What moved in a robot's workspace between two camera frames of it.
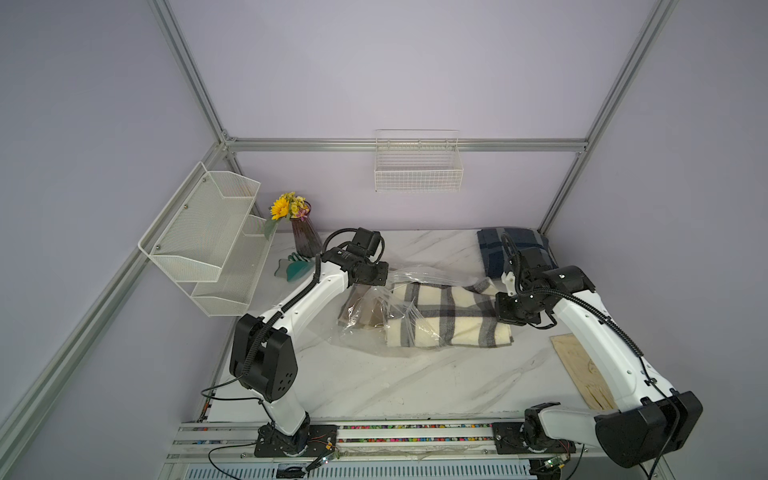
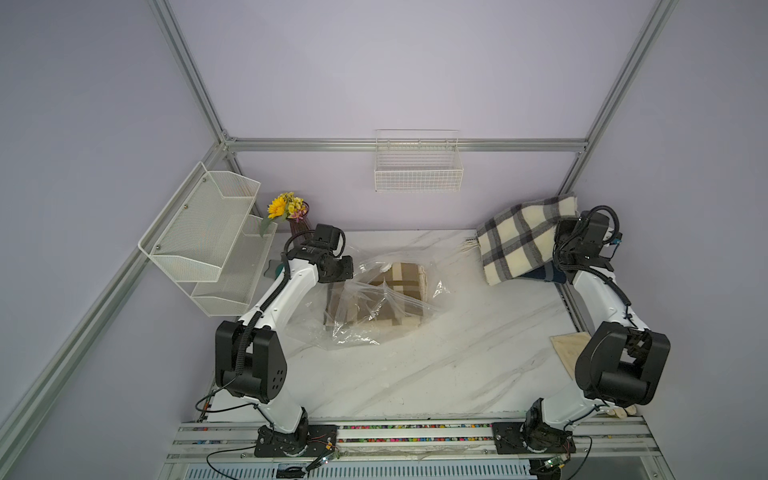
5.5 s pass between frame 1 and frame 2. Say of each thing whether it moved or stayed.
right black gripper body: moved
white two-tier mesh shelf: stayed
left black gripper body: moved
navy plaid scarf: moved
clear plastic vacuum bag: moved
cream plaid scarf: moved
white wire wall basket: stayed
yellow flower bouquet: stayed
